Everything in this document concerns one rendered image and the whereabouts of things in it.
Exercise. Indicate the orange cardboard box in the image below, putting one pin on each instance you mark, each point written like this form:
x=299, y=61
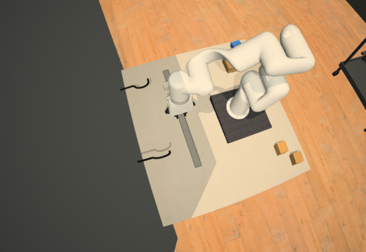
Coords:
x=281, y=148
x=296, y=158

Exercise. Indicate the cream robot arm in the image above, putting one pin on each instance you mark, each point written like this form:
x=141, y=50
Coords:
x=262, y=90

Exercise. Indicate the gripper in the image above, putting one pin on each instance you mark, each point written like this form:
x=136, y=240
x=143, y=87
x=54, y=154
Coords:
x=174, y=109

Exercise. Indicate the small blue block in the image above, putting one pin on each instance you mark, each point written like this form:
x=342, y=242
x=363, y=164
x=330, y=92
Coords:
x=234, y=43

